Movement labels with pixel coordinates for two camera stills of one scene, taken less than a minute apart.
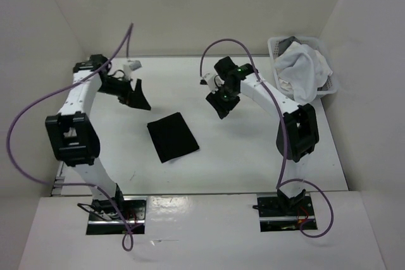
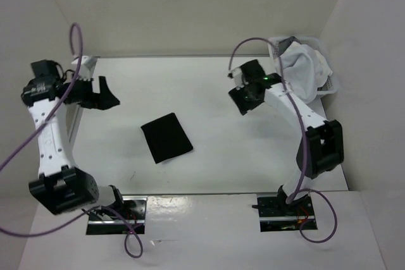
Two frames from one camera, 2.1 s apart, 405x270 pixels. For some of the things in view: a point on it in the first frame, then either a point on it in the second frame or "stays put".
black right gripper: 216,104 to 236,94
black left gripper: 133,98 to 103,100
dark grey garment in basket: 283,45 stays put
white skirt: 302,69 stays put
